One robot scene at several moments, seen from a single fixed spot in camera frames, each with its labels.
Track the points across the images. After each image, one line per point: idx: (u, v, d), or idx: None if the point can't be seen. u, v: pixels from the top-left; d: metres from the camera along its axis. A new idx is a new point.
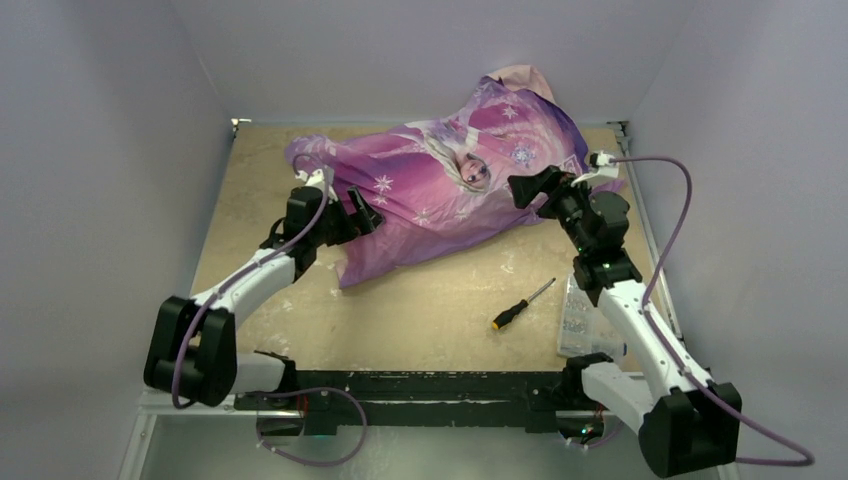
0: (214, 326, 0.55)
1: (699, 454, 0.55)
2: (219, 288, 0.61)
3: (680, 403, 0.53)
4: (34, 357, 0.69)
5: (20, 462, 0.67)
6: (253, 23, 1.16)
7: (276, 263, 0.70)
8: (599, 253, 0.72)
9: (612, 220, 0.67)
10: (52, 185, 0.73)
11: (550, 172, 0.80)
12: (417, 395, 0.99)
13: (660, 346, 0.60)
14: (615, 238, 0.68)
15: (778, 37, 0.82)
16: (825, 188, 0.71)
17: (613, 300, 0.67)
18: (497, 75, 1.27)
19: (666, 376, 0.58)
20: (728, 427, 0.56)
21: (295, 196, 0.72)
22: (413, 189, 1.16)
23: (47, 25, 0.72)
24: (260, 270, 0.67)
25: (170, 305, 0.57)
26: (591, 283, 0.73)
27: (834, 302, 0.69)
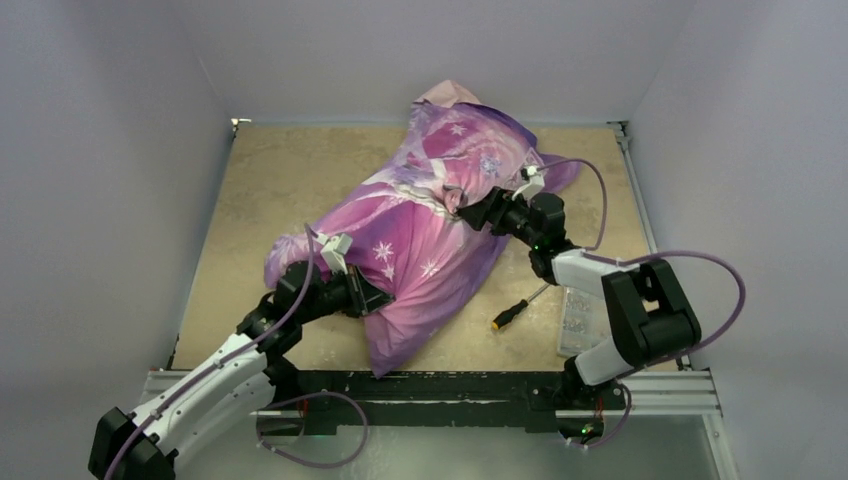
0: (138, 460, 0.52)
1: (667, 327, 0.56)
2: (157, 408, 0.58)
3: (621, 278, 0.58)
4: (31, 356, 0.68)
5: (22, 463, 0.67)
6: (251, 21, 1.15)
7: (240, 362, 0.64)
8: (550, 244, 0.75)
9: (552, 211, 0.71)
10: (50, 182, 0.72)
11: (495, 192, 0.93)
12: (417, 395, 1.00)
13: (598, 261, 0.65)
14: (559, 228, 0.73)
15: (777, 40, 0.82)
16: (825, 189, 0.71)
17: (560, 263, 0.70)
18: (423, 97, 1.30)
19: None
20: (680, 298, 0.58)
21: (287, 275, 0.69)
22: (413, 240, 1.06)
23: (47, 22, 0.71)
24: (218, 373, 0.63)
25: (108, 422, 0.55)
26: (546, 272, 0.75)
27: (837, 301, 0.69)
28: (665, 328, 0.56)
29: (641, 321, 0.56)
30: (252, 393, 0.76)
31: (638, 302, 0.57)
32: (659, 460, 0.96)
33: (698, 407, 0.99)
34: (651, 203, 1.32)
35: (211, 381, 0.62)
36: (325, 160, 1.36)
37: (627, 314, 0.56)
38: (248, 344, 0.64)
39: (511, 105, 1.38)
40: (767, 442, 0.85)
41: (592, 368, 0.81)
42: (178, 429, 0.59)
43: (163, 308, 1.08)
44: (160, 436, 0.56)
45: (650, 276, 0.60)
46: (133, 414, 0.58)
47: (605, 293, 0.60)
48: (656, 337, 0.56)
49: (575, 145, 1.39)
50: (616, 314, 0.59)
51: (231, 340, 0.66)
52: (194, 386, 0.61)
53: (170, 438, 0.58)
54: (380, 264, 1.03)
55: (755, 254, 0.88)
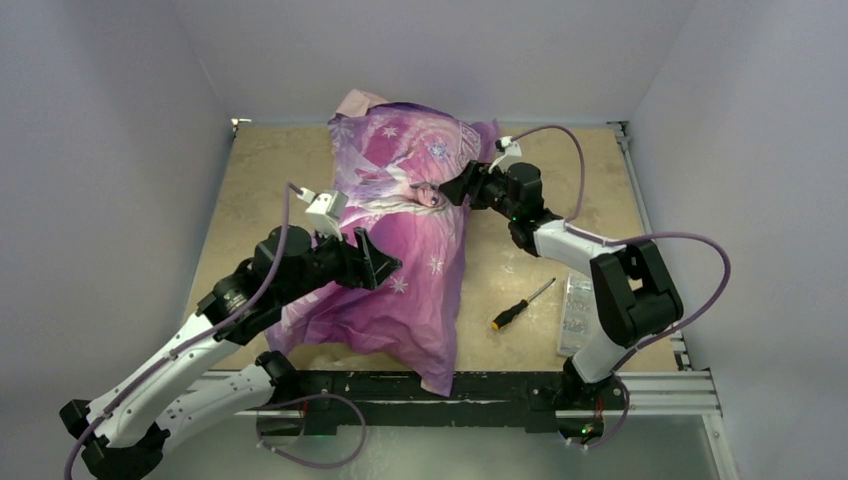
0: (89, 462, 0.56)
1: (652, 306, 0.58)
2: (106, 408, 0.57)
3: (607, 260, 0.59)
4: (32, 356, 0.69)
5: (22, 462, 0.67)
6: (251, 22, 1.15)
7: (195, 353, 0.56)
8: (528, 213, 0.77)
9: (528, 180, 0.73)
10: (51, 183, 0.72)
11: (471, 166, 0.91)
12: (417, 395, 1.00)
13: (583, 239, 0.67)
14: (536, 198, 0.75)
15: (776, 39, 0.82)
16: (824, 189, 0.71)
17: (542, 235, 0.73)
18: (338, 111, 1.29)
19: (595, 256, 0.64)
20: (665, 277, 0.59)
21: (265, 242, 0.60)
22: (410, 247, 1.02)
23: (47, 24, 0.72)
24: (172, 365, 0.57)
25: (67, 414, 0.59)
26: (528, 243, 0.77)
27: (835, 301, 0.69)
28: (651, 307, 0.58)
29: (628, 303, 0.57)
30: (251, 389, 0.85)
31: (624, 283, 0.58)
32: (659, 461, 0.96)
33: (698, 407, 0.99)
34: (652, 203, 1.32)
35: (162, 378, 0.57)
36: (325, 160, 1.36)
37: (616, 295, 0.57)
38: (203, 334, 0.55)
39: (510, 104, 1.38)
40: (766, 441, 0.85)
41: (591, 362, 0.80)
42: (135, 425, 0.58)
43: (163, 308, 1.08)
44: (108, 439, 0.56)
45: (635, 256, 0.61)
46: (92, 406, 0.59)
47: (592, 273, 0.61)
48: (642, 317, 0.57)
49: (575, 145, 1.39)
50: (604, 294, 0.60)
51: (189, 324, 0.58)
52: (148, 382, 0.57)
53: (128, 433, 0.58)
54: (388, 284, 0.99)
55: (755, 254, 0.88)
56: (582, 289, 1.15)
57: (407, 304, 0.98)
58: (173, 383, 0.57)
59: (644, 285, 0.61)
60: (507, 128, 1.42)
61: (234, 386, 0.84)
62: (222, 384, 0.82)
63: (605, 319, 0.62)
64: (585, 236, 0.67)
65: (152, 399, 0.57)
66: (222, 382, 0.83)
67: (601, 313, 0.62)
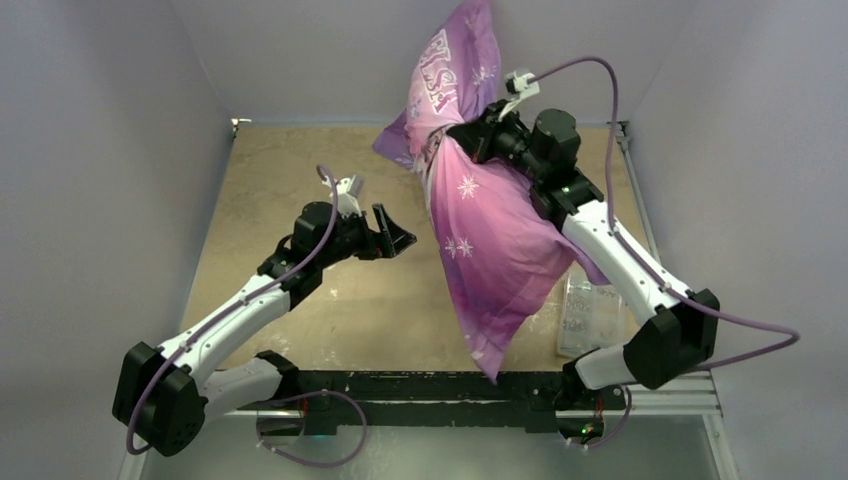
0: (172, 389, 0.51)
1: (685, 360, 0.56)
2: (187, 340, 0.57)
3: (672, 323, 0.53)
4: (34, 355, 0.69)
5: (24, 462, 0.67)
6: (250, 22, 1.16)
7: (265, 299, 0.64)
8: (554, 175, 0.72)
9: (564, 137, 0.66)
10: (53, 183, 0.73)
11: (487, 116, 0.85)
12: (417, 395, 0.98)
13: (636, 263, 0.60)
14: (569, 158, 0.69)
15: (777, 38, 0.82)
16: (825, 190, 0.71)
17: (581, 228, 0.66)
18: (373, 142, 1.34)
19: (649, 296, 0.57)
20: (711, 336, 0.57)
21: (304, 216, 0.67)
22: (447, 206, 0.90)
23: (48, 25, 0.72)
24: (246, 309, 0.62)
25: (134, 357, 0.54)
26: (554, 213, 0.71)
27: (834, 300, 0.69)
28: (688, 358, 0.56)
29: (671, 362, 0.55)
30: (263, 373, 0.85)
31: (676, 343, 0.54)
32: (659, 460, 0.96)
33: (698, 407, 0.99)
34: (652, 203, 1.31)
35: (237, 318, 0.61)
36: (325, 160, 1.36)
37: (664, 357, 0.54)
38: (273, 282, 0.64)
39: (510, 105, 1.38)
40: (767, 441, 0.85)
41: (595, 363, 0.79)
42: (206, 365, 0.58)
43: (164, 307, 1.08)
44: (191, 368, 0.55)
45: (692, 310, 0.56)
46: (161, 349, 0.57)
47: (645, 327, 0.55)
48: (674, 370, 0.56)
49: None
50: (649, 348, 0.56)
51: (253, 280, 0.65)
52: (221, 322, 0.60)
53: (201, 371, 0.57)
54: (463, 251, 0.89)
55: (756, 254, 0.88)
56: (583, 289, 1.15)
57: (484, 251, 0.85)
58: (240, 330, 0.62)
59: (686, 332, 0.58)
60: None
61: (249, 372, 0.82)
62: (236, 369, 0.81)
63: (634, 354, 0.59)
64: (642, 264, 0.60)
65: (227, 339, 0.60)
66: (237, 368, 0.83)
67: (635, 345, 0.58)
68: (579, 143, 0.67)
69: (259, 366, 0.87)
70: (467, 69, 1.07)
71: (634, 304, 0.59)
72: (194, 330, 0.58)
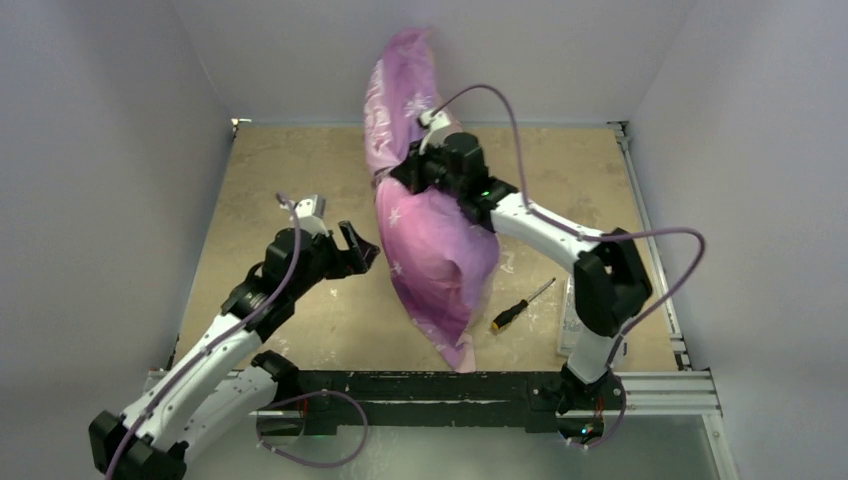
0: (134, 462, 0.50)
1: (628, 298, 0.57)
2: (148, 407, 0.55)
3: (590, 261, 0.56)
4: (33, 355, 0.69)
5: (24, 462, 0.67)
6: (250, 22, 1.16)
7: (229, 346, 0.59)
8: (472, 186, 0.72)
9: (467, 149, 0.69)
10: (53, 183, 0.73)
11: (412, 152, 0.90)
12: (417, 395, 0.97)
13: (555, 226, 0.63)
14: (479, 165, 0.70)
15: (776, 38, 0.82)
16: (825, 190, 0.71)
17: (502, 217, 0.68)
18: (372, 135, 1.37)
19: (571, 250, 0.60)
20: (643, 270, 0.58)
21: (275, 243, 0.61)
22: (385, 232, 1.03)
23: (48, 24, 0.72)
24: (209, 359, 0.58)
25: (99, 425, 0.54)
26: (482, 217, 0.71)
27: (834, 300, 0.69)
28: (626, 294, 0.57)
29: (611, 301, 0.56)
30: (256, 387, 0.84)
31: (608, 281, 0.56)
32: (660, 460, 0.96)
33: (698, 407, 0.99)
34: (652, 203, 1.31)
35: (200, 371, 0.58)
36: (325, 160, 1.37)
37: (602, 297, 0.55)
38: (235, 326, 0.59)
39: (510, 104, 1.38)
40: (766, 441, 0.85)
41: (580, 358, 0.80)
42: (174, 425, 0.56)
43: (164, 307, 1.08)
44: (153, 437, 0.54)
45: (615, 249, 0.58)
46: (124, 416, 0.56)
47: (574, 276, 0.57)
48: (621, 310, 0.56)
49: (575, 145, 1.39)
50: (587, 295, 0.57)
51: (217, 321, 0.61)
52: (182, 381, 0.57)
53: (169, 432, 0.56)
54: (399, 270, 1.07)
55: (756, 254, 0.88)
56: None
57: (413, 275, 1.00)
58: (206, 383, 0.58)
59: (622, 275, 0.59)
60: (506, 128, 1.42)
61: (240, 389, 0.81)
62: (226, 387, 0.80)
63: (583, 308, 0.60)
64: (558, 225, 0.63)
65: (192, 396, 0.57)
66: (227, 385, 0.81)
67: (579, 300, 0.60)
68: (481, 148, 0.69)
69: (252, 372, 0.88)
70: (402, 97, 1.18)
71: (564, 261, 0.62)
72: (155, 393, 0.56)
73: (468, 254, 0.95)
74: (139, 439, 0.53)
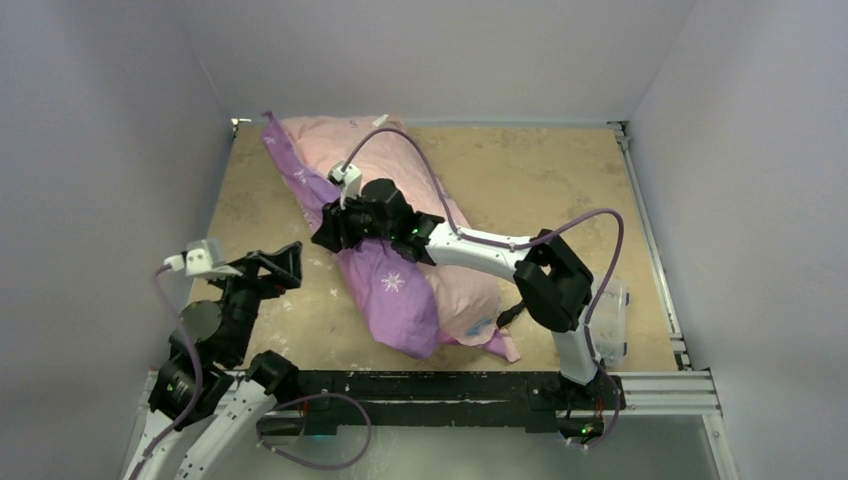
0: None
1: (571, 289, 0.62)
2: None
3: (529, 269, 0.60)
4: (33, 354, 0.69)
5: (23, 462, 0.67)
6: (250, 22, 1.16)
7: (167, 445, 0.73)
8: (401, 228, 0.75)
9: (388, 195, 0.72)
10: (52, 181, 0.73)
11: (328, 213, 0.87)
12: (417, 395, 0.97)
13: (487, 245, 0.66)
14: (402, 207, 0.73)
15: (776, 39, 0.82)
16: (825, 190, 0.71)
17: (438, 248, 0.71)
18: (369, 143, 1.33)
19: (508, 262, 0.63)
20: (574, 260, 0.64)
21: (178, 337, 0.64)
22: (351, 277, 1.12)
23: (47, 22, 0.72)
24: (152, 460, 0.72)
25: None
26: (419, 253, 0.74)
27: (834, 299, 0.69)
28: (570, 286, 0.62)
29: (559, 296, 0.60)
30: (251, 409, 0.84)
31: (548, 280, 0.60)
32: (660, 460, 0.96)
33: (698, 407, 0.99)
34: (652, 203, 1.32)
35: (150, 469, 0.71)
36: None
37: (550, 298, 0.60)
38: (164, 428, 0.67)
39: (510, 105, 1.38)
40: (766, 441, 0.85)
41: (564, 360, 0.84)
42: None
43: (163, 307, 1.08)
44: None
45: (544, 247, 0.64)
46: None
47: (520, 287, 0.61)
48: (571, 303, 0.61)
49: (575, 145, 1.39)
50: (536, 301, 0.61)
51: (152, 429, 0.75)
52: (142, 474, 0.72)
53: None
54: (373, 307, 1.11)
55: (756, 254, 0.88)
56: None
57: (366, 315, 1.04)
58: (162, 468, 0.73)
59: (557, 270, 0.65)
60: (506, 128, 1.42)
61: (234, 414, 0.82)
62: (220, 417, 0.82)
63: (538, 313, 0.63)
64: (489, 241, 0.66)
65: None
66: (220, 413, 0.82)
67: (531, 307, 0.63)
68: (398, 191, 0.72)
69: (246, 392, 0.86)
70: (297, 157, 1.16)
71: (504, 273, 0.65)
72: None
73: (395, 310, 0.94)
74: None
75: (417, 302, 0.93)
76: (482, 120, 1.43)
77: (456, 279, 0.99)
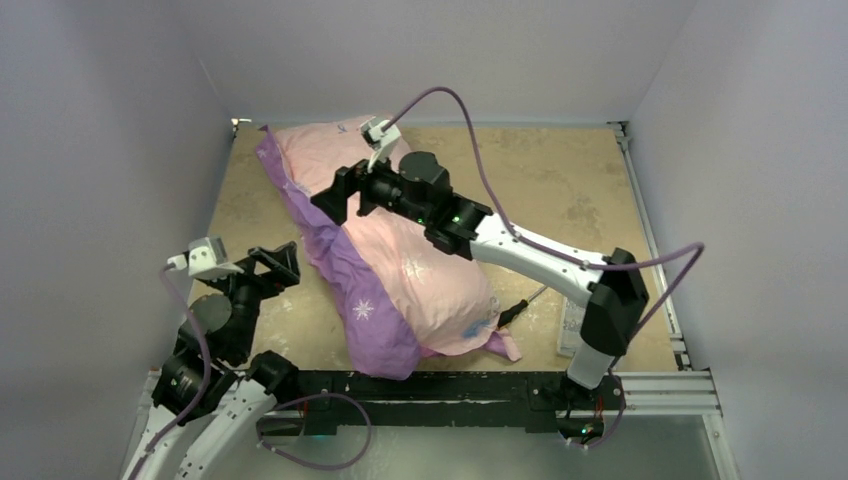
0: None
1: (632, 316, 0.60)
2: None
3: (604, 296, 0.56)
4: (33, 354, 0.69)
5: (24, 461, 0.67)
6: (250, 21, 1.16)
7: (170, 441, 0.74)
8: (440, 212, 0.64)
9: (435, 173, 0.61)
10: (52, 181, 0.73)
11: (341, 176, 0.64)
12: (417, 395, 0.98)
13: (552, 256, 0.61)
14: (446, 191, 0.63)
15: (776, 40, 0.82)
16: (825, 190, 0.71)
17: (487, 248, 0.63)
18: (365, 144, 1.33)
19: (578, 280, 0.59)
20: (641, 285, 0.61)
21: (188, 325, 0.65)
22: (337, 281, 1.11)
23: (48, 23, 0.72)
24: (155, 452, 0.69)
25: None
26: (456, 244, 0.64)
27: (834, 299, 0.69)
28: (635, 310, 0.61)
29: (623, 325, 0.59)
30: (252, 409, 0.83)
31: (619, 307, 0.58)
32: (660, 461, 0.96)
33: (698, 407, 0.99)
34: (653, 203, 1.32)
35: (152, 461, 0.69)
36: None
37: (617, 326, 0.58)
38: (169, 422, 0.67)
39: (510, 105, 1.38)
40: (766, 441, 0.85)
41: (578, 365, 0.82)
42: None
43: (163, 308, 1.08)
44: None
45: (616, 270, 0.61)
46: None
47: (589, 309, 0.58)
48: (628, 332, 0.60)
49: (575, 145, 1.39)
50: (600, 325, 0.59)
51: (155, 415, 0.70)
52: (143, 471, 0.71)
53: None
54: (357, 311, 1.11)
55: (756, 254, 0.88)
56: None
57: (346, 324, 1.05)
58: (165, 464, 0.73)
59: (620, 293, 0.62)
60: (506, 128, 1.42)
61: (234, 414, 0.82)
62: (221, 417, 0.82)
63: (591, 334, 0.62)
64: (554, 253, 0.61)
65: None
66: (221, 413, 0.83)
67: (587, 327, 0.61)
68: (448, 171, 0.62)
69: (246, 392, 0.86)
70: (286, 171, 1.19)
71: (567, 289, 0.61)
72: None
73: (368, 336, 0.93)
74: None
75: (387, 327, 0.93)
76: (482, 120, 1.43)
77: (432, 297, 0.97)
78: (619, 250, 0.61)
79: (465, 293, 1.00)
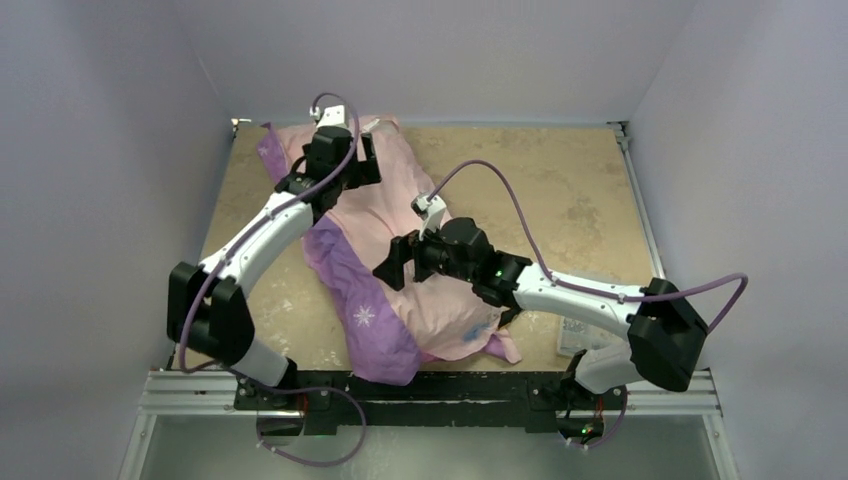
0: (221, 298, 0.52)
1: (688, 346, 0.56)
2: (226, 254, 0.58)
3: (644, 327, 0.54)
4: (31, 354, 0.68)
5: (23, 460, 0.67)
6: (250, 22, 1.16)
7: (290, 213, 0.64)
8: (487, 270, 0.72)
9: (471, 237, 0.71)
10: (52, 181, 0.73)
11: (396, 244, 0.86)
12: (417, 395, 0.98)
13: (588, 294, 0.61)
14: (486, 248, 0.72)
15: (776, 42, 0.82)
16: (823, 192, 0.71)
17: (528, 295, 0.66)
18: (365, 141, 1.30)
19: (617, 314, 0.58)
20: (692, 312, 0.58)
21: (322, 133, 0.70)
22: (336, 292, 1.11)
23: (48, 24, 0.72)
24: (273, 222, 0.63)
25: (177, 274, 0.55)
26: (504, 297, 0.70)
27: (834, 299, 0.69)
28: (686, 342, 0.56)
29: (676, 355, 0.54)
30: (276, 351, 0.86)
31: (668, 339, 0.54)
32: (659, 461, 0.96)
33: (698, 407, 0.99)
34: (653, 203, 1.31)
35: (268, 230, 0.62)
36: None
37: (669, 357, 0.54)
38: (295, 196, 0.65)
39: (510, 106, 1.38)
40: (767, 441, 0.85)
41: (592, 374, 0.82)
42: (248, 276, 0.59)
43: (164, 307, 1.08)
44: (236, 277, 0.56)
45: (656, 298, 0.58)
46: (201, 266, 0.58)
47: (632, 342, 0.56)
48: (688, 363, 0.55)
49: (575, 145, 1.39)
50: (651, 359, 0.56)
51: (273, 198, 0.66)
52: (255, 236, 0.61)
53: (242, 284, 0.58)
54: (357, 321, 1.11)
55: (755, 254, 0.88)
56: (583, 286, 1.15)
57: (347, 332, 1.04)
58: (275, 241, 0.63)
59: (670, 323, 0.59)
60: (507, 128, 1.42)
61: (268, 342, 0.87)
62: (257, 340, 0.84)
63: (648, 370, 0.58)
64: (592, 291, 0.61)
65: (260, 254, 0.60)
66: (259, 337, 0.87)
67: (640, 363, 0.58)
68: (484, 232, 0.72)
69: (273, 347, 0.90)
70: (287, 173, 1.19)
71: (610, 326, 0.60)
72: (229, 245, 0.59)
73: (370, 342, 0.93)
74: (221, 279, 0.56)
75: (389, 332, 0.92)
76: (482, 120, 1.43)
77: (433, 302, 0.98)
78: (657, 279, 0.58)
79: (467, 298, 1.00)
